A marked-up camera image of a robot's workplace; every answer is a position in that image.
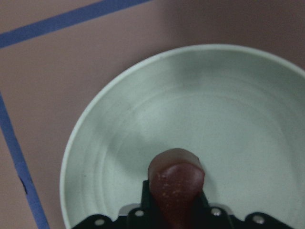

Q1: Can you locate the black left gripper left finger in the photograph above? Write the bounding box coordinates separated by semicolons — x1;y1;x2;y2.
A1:
141;180;157;212

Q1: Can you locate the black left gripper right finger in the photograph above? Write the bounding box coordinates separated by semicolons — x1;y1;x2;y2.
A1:
194;190;210;211

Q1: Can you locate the dark red bun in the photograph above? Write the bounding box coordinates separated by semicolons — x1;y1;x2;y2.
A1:
148;148;205;229

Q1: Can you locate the light green plate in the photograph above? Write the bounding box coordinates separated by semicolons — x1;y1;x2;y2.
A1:
60;44;305;229

